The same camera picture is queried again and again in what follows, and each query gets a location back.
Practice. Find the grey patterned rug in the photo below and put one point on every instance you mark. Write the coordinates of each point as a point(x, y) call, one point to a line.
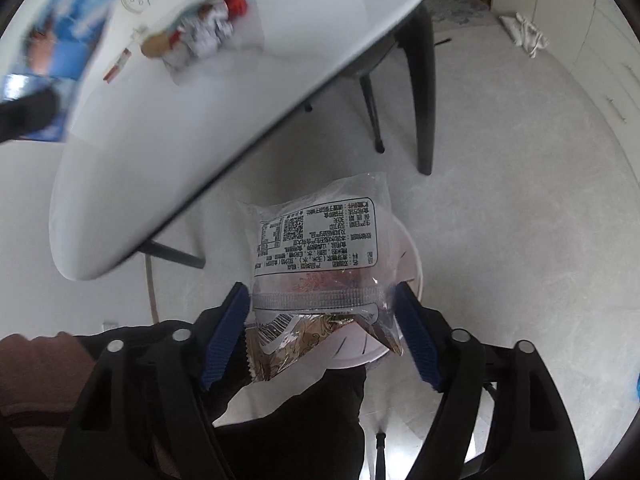
point(455, 2)

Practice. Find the red crumpled wrapper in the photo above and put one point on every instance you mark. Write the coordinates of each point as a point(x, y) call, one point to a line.
point(235, 1)

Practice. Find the thin clear plastic bag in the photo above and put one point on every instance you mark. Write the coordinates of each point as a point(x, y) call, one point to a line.
point(247, 32)

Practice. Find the white wall socket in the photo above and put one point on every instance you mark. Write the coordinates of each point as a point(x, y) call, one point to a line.
point(110, 326)

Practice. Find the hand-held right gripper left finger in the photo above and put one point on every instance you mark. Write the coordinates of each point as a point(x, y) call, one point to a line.
point(225, 340)

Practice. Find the white paper plate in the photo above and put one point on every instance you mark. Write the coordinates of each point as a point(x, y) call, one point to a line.
point(407, 270)

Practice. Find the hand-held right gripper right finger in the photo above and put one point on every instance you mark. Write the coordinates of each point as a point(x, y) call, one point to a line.
point(417, 345)

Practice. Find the clear labelled food bag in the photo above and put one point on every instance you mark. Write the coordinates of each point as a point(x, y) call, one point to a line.
point(325, 240)

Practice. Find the red cigarette box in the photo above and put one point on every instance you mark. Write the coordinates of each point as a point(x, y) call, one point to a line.
point(117, 66)

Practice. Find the blue snack wrapper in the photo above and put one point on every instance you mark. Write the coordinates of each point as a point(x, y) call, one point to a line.
point(70, 35)

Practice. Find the metal rod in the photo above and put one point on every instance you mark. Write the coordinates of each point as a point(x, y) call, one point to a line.
point(380, 452)

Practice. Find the grey chair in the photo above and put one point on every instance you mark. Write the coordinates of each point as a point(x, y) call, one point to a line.
point(372, 110)

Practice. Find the silver crumpled wrapper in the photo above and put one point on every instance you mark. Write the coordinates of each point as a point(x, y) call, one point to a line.
point(210, 32)

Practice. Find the brown wrapper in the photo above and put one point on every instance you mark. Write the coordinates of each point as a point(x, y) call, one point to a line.
point(156, 46)

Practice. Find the white cloth bag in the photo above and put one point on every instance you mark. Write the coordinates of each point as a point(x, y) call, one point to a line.
point(525, 32)

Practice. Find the black table leg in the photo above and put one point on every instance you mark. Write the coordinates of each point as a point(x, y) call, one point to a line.
point(172, 255)
point(424, 110)

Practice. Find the brown cloth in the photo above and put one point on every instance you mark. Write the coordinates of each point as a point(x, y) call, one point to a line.
point(35, 385)

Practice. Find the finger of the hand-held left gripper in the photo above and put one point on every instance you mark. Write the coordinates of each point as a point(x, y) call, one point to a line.
point(30, 110)

